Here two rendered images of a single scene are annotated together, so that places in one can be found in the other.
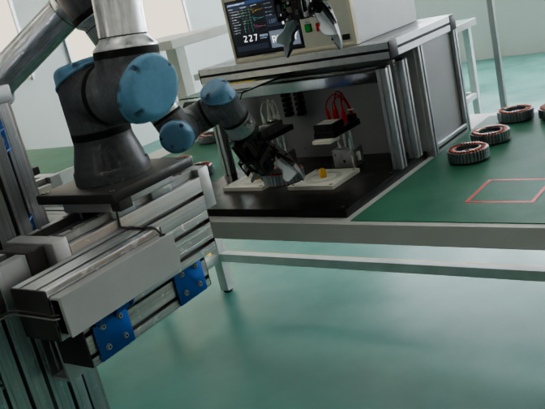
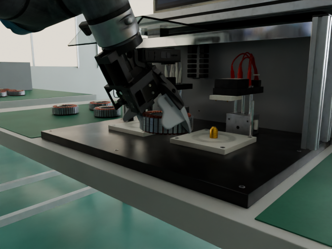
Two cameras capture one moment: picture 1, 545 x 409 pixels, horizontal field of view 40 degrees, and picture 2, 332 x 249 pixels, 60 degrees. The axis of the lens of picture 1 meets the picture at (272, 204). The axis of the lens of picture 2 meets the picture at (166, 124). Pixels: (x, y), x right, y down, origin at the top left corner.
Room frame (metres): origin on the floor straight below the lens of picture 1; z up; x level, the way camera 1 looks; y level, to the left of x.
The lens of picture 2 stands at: (1.33, -0.07, 0.94)
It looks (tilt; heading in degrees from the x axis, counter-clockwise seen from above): 11 degrees down; 2
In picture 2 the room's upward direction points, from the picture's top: straight up
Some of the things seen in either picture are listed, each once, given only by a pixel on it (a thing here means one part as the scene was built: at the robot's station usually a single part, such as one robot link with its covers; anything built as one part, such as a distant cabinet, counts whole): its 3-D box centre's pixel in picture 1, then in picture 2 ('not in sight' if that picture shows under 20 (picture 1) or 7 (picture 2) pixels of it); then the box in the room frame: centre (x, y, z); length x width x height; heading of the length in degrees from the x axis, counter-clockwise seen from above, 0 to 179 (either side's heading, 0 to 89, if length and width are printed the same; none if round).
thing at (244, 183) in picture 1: (256, 180); (144, 126); (2.16, 0.03, 0.78); 0.15 x 0.15 x 0.01; 50
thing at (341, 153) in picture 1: (348, 156); (242, 123); (2.12, -0.25, 0.80); 0.07 x 0.05 x 0.06; 50
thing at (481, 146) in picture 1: (468, 152); not in sight; (1.96, -0.56, 0.77); 0.11 x 0.11 x 0.04
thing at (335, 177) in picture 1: (323, 178); (213, 140); (2.01, -0.16, 0.78); 0.15 x 0.15 x 0.01; 50
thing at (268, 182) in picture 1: (283, 174); (166, 121); (1.92, -0.05, 0.84); 0.11 x 0.11 x 0.04
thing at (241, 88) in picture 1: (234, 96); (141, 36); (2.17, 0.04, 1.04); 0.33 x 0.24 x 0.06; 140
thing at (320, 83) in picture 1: (289, 87); (198, 38); (2.16, -0.13, 1.03); 0.62 x 0.01 x 0.03; 50
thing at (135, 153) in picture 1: (107, 151); not in sight; (1.44, 0.29, 1.09); 0.15 x 0.15 x 0.10
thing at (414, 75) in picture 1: (324, 109); (226, 76); (2.28, -0.23, 0.92); 0.66 x 0.01 x 0.30; 50
